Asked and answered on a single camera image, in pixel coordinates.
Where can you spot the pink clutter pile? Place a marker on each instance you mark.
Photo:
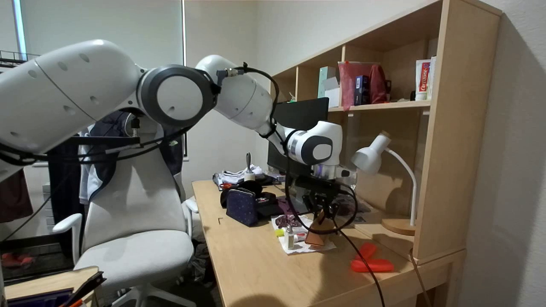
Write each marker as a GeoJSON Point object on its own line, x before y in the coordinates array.
{"type": "Point", "coordinates": [235, 177]}

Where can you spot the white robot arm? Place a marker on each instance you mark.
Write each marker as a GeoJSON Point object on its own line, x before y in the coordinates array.
{"type": "Point", "coordinates": [68, 95]}

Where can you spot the white desk lamp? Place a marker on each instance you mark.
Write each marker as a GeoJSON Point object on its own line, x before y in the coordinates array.
{"type": "Point", "coordinates": [372, 153]}

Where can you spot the white picture box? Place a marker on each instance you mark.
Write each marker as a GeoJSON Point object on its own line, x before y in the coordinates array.
{"type": "Point", "coordinates": [424, 78]}

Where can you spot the red plastic object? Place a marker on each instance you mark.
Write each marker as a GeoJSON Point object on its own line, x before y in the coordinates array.
{"type": "Point", "coordinates": [372, 264]}

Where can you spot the black cap with logo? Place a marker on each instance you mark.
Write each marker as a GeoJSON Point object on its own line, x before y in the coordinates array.
{"type": "Point", "coordinates": [266, 204]}

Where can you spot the dark hanging jacket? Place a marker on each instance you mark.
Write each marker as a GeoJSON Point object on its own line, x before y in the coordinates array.
{"type": "Point", "coordinates": [112, 128]}

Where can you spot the clear bag with red contents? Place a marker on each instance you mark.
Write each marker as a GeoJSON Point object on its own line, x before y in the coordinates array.
{"type": "Point", "coordinates": [298, 249]}

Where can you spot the wooden shelf unit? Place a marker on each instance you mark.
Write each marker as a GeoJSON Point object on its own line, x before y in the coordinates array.
{"type": "Point", "coordinates": [453, 141]}

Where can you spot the black computer monitor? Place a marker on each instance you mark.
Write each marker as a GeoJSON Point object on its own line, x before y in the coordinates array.
{"type": "Point", "coordinates": [303, 111]}

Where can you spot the white office chair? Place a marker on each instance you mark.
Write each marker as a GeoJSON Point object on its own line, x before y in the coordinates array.
{"type": "Point", "coordinates": [136, 227]}

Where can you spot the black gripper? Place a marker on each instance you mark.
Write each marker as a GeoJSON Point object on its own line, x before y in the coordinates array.
{"type": "Point", "coordinates": [320, 189]}

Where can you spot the green white book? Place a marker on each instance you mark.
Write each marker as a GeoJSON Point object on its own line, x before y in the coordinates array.
{"type": "Point", "coordinates": [326, 85]}

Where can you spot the wooden tray with black items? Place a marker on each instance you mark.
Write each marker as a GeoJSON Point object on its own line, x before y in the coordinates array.
{"type": "Point", "coordinates": [51, 283]}

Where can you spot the maroon scrunchie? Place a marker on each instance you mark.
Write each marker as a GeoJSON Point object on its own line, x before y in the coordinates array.
{"type": "Point", "coordinates": [285, 218]}

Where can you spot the white tube yellow cap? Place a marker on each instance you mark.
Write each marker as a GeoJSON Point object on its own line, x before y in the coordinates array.
{"type": "Point", "coordinates": [278, 232]}

